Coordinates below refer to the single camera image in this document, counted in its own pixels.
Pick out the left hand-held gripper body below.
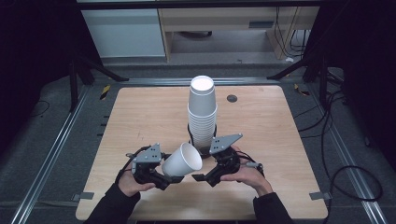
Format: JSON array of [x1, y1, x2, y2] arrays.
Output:
[[132, 143, 163, 185]]

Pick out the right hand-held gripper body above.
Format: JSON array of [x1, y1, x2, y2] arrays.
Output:
[[208, 133, 244, 176]]

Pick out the white paper cup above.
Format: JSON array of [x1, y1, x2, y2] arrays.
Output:
[[161, 142, 204, 178]]

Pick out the stack of white cups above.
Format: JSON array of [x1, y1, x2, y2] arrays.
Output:
[[187, 75, 219, 150]]

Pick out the person's right hand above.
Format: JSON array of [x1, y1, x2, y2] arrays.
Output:
[[219, 145, 274, 197]]

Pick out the person's left hand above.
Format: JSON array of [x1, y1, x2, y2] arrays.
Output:
[[117, 167, 157, 198]]

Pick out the grey tape strip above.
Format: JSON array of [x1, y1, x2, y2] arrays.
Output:
[[72, 191, 95, 203], [308, 191, 332, 201]]

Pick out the black metal stand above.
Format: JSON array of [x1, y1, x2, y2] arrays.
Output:
[[68, 52, 130, 113], [266, 46, 332, 110]]

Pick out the white cabinet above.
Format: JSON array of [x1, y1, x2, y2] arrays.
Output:
[[81, 8, 166, 59]]

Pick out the black curtain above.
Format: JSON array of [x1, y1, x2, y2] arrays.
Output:
[[0, 0, 104, 157], [303, 0, 396, 172]]

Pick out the left hand-held gripper cable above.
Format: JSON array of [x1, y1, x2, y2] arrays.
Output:
[[115, 145, 151, 185]]

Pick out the hand-held gripper cable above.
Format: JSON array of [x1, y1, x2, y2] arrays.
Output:
[[115, 145, 151, 185], [233, 150, 265, 178]]

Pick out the right hand-held gripper cable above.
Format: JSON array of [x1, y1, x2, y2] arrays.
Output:
[[233, 150, 265, 178]]

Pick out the long metal floor rail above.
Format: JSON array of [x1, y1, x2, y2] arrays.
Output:
[[306, 83, 389, 224], [10, 85, 92, 224]]

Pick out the black floor cable bundle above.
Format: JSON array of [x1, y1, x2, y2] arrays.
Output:
[[293, 90, 347, 166]]

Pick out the thin black floor cable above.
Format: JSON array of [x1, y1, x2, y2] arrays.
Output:
[[29, 100, 50, 119]]

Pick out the hanging black cable bundle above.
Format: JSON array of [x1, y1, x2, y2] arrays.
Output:
[[274, 7, 310, 59]]

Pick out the black overhead frame bar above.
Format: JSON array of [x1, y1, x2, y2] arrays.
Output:
[[76, 0, 325, 9]]

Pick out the thick black looped cable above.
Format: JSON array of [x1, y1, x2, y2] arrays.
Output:
[[321, 164, 384, 224]]

